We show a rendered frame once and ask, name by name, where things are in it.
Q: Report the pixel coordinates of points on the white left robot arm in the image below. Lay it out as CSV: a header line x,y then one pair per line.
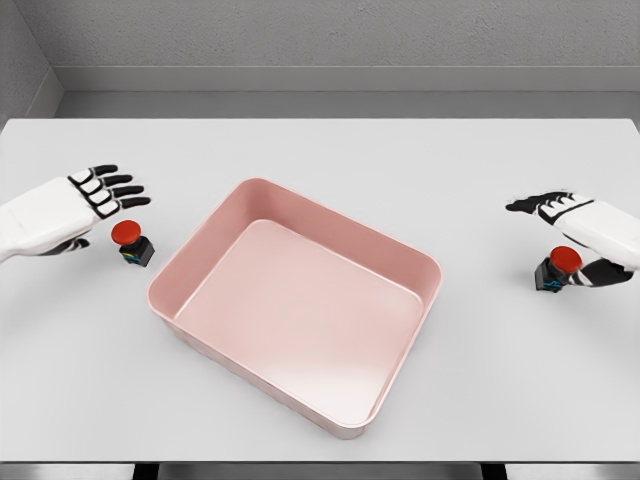
x,y
6,230

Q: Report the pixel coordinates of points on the pink rectangular plastic basket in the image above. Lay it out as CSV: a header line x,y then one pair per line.
x,y
300,310

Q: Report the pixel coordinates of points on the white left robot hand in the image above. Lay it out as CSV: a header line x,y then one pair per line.
x,y
55,210

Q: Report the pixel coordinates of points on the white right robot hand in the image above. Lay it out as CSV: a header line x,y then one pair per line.
x,y
600,225

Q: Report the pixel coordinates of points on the red button industrial switch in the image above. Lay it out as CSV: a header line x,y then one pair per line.
x,y
564,258
126,233

